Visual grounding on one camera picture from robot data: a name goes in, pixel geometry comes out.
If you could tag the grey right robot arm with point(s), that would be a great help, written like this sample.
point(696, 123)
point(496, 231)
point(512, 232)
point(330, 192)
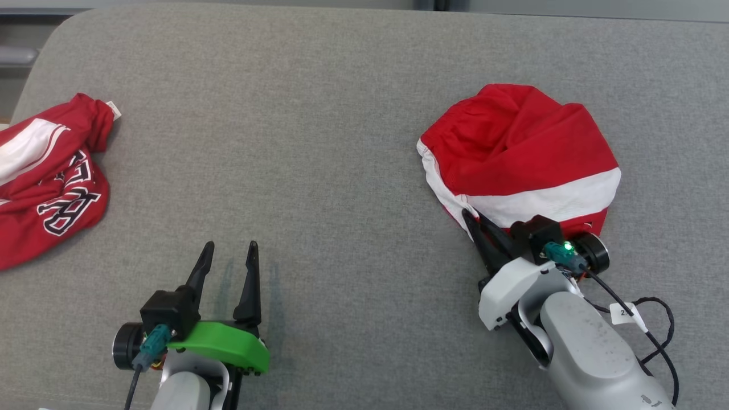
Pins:
point(592, 353)

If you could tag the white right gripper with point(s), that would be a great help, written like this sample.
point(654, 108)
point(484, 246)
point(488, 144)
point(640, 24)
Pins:
point(518, 285)

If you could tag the grey rounded background rail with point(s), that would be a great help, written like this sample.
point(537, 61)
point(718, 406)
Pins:
point(17, 56)

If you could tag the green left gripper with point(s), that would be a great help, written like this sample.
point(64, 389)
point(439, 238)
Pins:
point(228, 341)

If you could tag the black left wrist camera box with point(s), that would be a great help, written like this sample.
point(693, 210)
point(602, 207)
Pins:
point(168, 310)

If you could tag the red jersey with black lettering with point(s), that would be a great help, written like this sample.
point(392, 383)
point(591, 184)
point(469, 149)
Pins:
point(57, 188)

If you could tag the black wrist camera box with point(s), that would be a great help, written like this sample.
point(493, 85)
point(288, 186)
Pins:
point(532, 236)
point(168, 310)

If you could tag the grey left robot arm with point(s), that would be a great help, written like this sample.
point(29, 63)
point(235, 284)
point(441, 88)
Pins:
point(182, 396)

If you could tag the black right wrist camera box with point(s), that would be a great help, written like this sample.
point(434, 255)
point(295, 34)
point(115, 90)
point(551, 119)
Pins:
point(532, 236)

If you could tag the red shorts with white stripe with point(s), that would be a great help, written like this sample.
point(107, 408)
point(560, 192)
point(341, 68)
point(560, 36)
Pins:
point(512, 142)

